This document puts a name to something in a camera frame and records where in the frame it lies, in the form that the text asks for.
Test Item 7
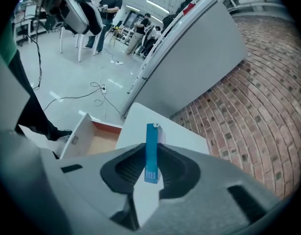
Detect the white desk drawer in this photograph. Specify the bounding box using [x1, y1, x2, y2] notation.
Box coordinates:
[59, 112, 123, 159]

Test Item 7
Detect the person's black shoe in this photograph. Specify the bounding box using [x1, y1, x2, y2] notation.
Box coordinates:
[51, 129, 73, 141]

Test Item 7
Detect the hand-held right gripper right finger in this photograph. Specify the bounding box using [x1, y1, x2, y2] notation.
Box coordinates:
[137, 142, 282, 235]

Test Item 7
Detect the white desk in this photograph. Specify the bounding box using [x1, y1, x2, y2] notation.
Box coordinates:
[114, 102, 210, 157]

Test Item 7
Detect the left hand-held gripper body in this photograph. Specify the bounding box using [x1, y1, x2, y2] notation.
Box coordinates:
[30, 0, 97, 33]

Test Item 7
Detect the computer monitor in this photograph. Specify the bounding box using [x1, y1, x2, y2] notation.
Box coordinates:
[24, 4, 38, 18]

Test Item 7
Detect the glass door display cabinet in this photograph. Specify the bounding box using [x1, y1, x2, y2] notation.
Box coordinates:
[125, 10, 142, 32]

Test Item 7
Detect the white floor cable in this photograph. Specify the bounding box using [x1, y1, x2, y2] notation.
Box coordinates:
[93, 92, 122, 122]

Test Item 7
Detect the person's leg in black trousers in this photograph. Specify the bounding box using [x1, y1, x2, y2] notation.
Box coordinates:
[7, 49, 68, 141]

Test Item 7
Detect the black jacket pile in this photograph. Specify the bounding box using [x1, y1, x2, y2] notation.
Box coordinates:
[162, 0, 198, 38]

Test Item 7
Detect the red tag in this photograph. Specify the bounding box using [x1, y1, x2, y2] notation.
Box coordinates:
[182, 2, 197, 16]

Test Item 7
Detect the black hanging cable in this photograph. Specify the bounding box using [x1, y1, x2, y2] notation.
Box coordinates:
[20, 6, 44, 91]

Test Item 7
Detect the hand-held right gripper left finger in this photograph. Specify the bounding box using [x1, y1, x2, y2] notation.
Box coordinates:
[39, 142, 147, 235]

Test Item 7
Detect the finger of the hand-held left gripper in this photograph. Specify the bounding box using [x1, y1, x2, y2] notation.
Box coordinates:
[62, 0, 90, 36]
[78, 0, 103, 36]

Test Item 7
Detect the small blue item box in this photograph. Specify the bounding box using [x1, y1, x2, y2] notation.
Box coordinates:
[143, 122, 164, 185]

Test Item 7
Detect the black floor cable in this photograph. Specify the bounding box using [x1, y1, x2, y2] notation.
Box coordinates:
[42, 81, 103, 112]

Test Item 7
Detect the person's green shirt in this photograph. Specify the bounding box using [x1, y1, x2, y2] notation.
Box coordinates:
[0, 18, 18, 67]

